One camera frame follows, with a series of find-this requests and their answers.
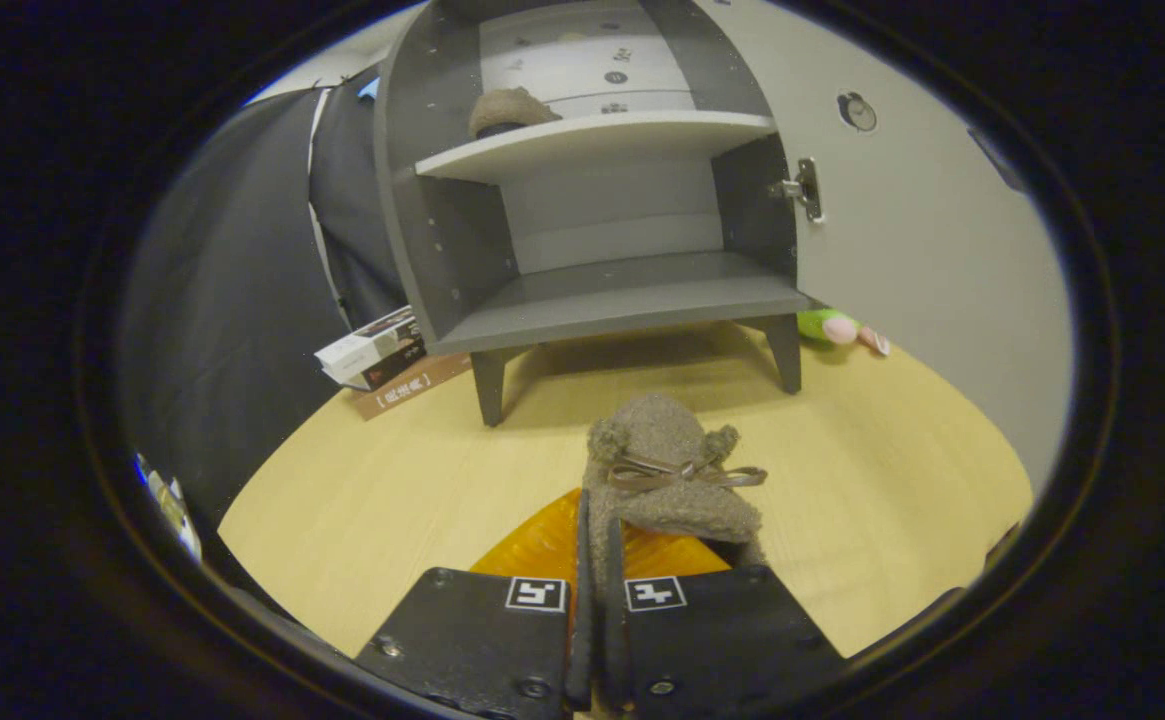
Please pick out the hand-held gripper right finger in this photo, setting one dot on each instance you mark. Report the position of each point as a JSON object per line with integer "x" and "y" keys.
{"x": 614, "y": 640}

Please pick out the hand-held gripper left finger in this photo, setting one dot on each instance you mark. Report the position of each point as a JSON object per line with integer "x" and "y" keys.
{"x": 580, "y": 640}

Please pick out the brown fuzzy shoe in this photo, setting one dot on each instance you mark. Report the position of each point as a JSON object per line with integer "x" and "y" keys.
{"x": 512, "y": 105}
{"x": 662, "y": 430}

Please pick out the grey shoe cabinet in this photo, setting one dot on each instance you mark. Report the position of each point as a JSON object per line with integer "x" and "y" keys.
{"x": 622, "y": 295}

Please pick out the grey shoe cabinet door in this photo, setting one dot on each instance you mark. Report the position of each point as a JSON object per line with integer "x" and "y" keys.
{"x": 942, "y": 250}

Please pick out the metal door hinge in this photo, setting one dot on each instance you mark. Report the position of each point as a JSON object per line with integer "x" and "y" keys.
{"x": 808, "y": 190}

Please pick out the brown book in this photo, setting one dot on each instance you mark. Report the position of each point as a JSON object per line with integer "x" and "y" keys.
{"x": 412, "y": 392}

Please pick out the black book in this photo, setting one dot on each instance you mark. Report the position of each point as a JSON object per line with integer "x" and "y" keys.
{"x": 397, "y": 366}

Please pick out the green and pink plush toy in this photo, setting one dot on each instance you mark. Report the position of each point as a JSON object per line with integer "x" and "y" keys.
{"x": 822, "y": 325}

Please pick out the cluttered white side table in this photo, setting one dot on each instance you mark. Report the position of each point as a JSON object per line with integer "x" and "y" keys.
{"x": 177, "y": 515}

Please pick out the black backdrop cloth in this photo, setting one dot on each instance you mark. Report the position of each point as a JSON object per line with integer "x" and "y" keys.
{"x": 232, "y": 300}

